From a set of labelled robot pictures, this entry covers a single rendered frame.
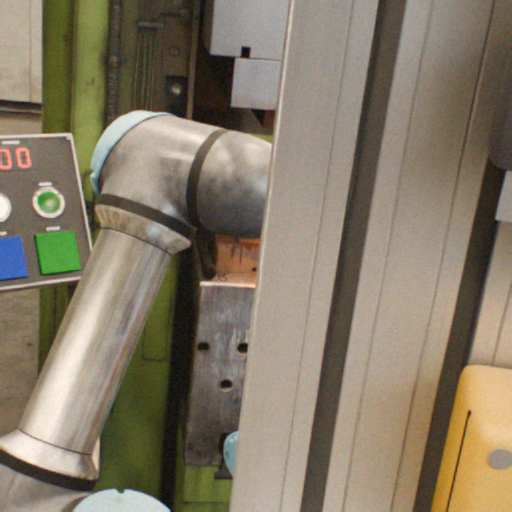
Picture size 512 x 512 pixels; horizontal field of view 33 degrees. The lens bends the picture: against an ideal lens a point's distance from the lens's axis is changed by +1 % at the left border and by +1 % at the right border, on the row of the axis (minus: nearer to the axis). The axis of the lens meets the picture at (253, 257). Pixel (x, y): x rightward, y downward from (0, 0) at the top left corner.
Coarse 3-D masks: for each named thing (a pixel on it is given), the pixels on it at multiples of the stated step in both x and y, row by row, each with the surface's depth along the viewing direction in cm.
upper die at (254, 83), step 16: (224, 64) 179; (240, 64) 164; (256, 64) 165; (272, 64) 165; (224, 80) 178; (240, 80) 165; (256, 80) 166; (272, 80) 166; (240, 96) 166; (256, 96) 167; (272, 96) 167
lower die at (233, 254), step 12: (216, 240) 180; (228, 240) 180; (240, 240) 178; (252, 240) 179; (216, 252) 179; (228, 252) 179; (240, 252) 179; (252, 252) 179; (216, 264) 179; (228, 264) 180; (240, 264) 180; (252, 264) 180
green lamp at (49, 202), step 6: (42, 192) 157; (48, 192) 157; (42, 198) 157; (48, 198) 157; (54, 198) 158; (42, 204) 156; (48, 204) 157; (54, 204) 157; (60, 204) 158; (42, 210) 156; (48, 210) 157; (54, 210) 157
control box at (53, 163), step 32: (32, 160) 157; (64, 160) 160; (0, 192) 153; (32, 192) 156; (64, 192) 159; (0, 224) 152; (32, 224) 155; (64, 224) 158; (32, 256) 154; (0, 288) 150; (32, 288) 159
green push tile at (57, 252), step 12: (36, 240) 154; (48, 240) 155; (60, 240) 157; (72, 240) 158; (48, 252) 155; (60, 252) 156; (72, 252) 158; (48, 264) 155; (60, 264) 156; (72, 264) 157
